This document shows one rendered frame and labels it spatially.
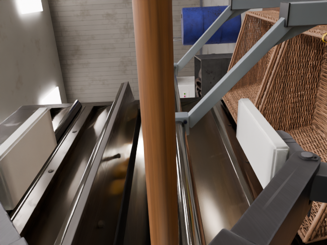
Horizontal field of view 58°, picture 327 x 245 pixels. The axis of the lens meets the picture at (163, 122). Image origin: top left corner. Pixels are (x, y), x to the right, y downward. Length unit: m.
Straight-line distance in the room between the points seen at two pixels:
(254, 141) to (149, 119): 0.10
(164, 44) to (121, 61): 9.23
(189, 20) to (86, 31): 5.26
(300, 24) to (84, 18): 8.97
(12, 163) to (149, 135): 0.12
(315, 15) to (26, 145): 0.56
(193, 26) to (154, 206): 4.45
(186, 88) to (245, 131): 6.27
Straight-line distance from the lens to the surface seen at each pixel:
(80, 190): 0.86
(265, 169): 0.16
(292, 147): 0.17
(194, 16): 4.73
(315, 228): 0.86
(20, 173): 0.18
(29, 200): 1.14
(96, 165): 0.95
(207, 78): 3.66
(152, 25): 0.23
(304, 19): 0.64
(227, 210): 0.98
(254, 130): 0.17
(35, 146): 0.19
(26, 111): 1.97
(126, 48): 9.36
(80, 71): 9.79
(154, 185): 0.28
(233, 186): 1.05
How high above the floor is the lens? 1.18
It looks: 1 degrees up
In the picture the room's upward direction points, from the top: 93 degrees counter-clockwise
